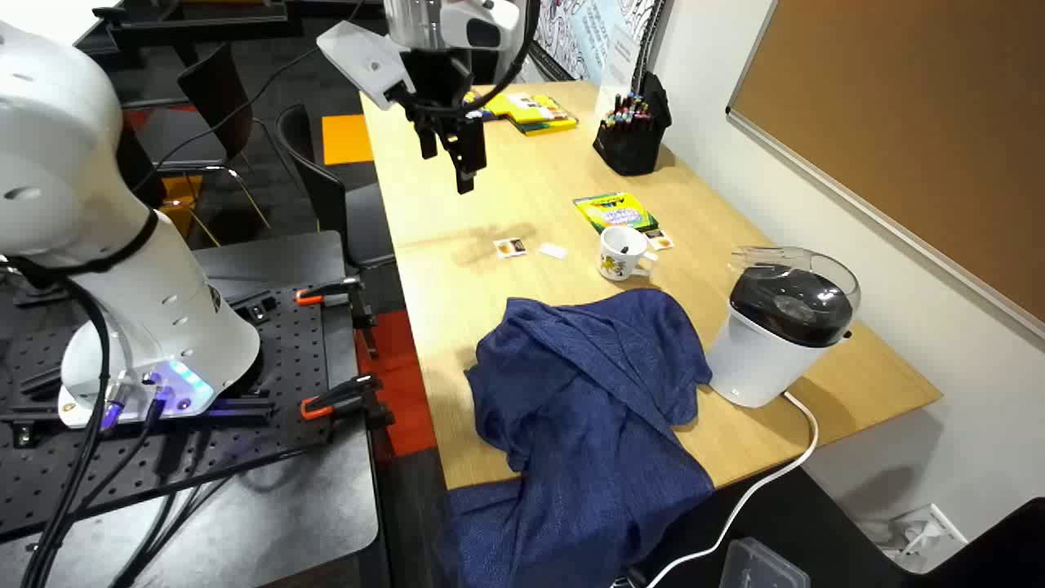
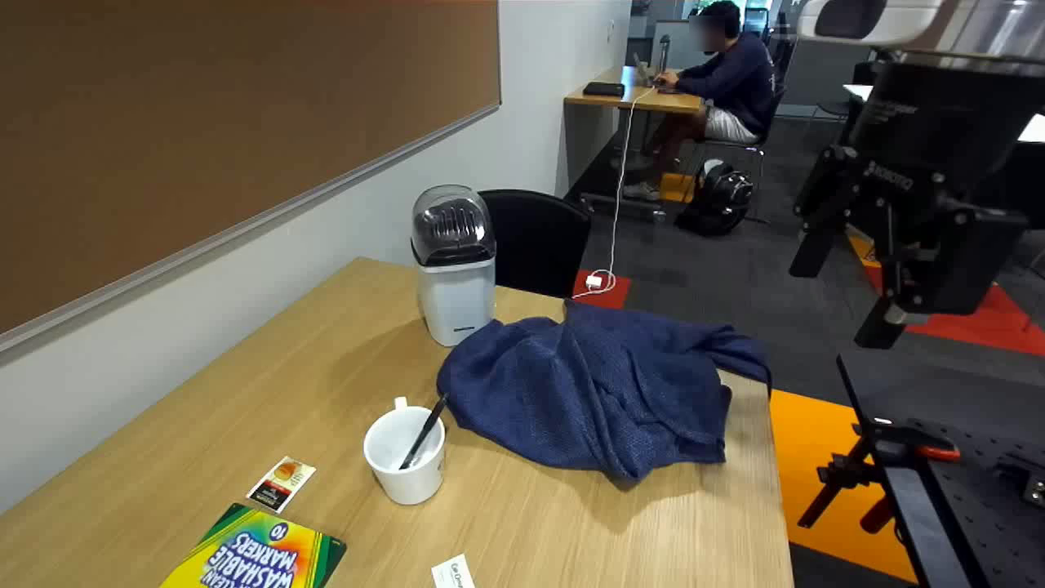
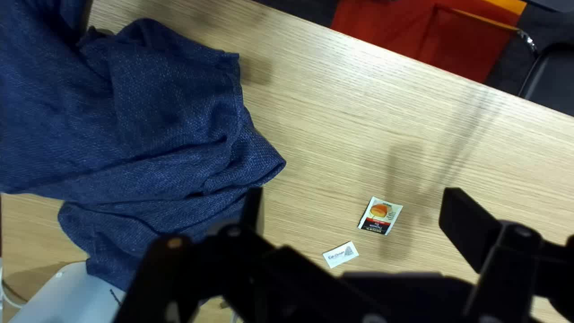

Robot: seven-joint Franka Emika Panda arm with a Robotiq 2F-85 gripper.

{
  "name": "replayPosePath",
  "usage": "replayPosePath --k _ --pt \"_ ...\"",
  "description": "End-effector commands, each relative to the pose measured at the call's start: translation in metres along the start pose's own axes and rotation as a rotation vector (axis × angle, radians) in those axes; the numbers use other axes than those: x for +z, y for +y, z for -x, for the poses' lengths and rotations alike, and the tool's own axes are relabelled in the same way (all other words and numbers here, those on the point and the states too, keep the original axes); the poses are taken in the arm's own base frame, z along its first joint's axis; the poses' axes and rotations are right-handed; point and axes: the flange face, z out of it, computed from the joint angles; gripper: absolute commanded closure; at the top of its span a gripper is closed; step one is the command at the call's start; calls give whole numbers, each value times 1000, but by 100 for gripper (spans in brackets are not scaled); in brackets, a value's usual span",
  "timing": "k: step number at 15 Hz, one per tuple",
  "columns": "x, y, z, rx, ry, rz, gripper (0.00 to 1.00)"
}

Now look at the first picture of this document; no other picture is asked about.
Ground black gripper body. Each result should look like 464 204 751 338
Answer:
386 45 490 142

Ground green marker box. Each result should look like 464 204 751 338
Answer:
572 189 663 239

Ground orange pad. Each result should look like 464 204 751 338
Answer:
316 110 379 170

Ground yellow crayon box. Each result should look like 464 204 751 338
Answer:
478 90 583 137

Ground black office chair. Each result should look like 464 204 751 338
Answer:
276 103 397 273

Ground white poster board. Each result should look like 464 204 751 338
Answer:
529 0 671 91

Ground black pencil holder bag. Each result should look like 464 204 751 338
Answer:
591 68 677 181

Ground white printed mug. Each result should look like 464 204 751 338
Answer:
596 224 653 289

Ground black chair with metal legs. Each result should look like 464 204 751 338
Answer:
122 43 278 235

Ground blue cloth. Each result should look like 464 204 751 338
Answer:
436 286 718 588

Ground black perforated breadboard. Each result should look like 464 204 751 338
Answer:
0 277 366 547

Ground brown cork board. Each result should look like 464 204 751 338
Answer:
724 0 1045 352

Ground clear plastic container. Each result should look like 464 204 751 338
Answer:
718 534 816 588

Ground white floor outlet box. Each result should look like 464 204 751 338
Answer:
856 499 969 579

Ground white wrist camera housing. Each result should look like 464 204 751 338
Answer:
315 16 416 110

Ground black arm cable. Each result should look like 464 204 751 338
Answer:
464 0 546 115

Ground orange-handled black clamp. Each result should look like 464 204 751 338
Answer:
291 276 368 314
299 368 397 432

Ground white power cable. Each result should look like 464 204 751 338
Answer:
639 386 822 588

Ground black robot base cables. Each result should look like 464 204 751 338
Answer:
16 277 167 588

